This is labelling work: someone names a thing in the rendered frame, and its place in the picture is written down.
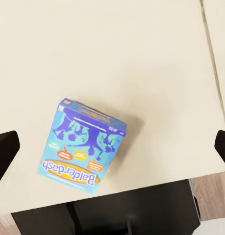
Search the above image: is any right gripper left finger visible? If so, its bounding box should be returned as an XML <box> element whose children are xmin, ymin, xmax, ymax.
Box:
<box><xmin>0</xmin><ymin>130</ymin><xmax>20</xmax><ymax>180</ymax></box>

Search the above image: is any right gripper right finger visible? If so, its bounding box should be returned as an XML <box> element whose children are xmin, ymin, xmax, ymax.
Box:
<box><xmin>214</xmin><ymin>130</ymin><xmax>225</xmax><ymax>162</ymax></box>

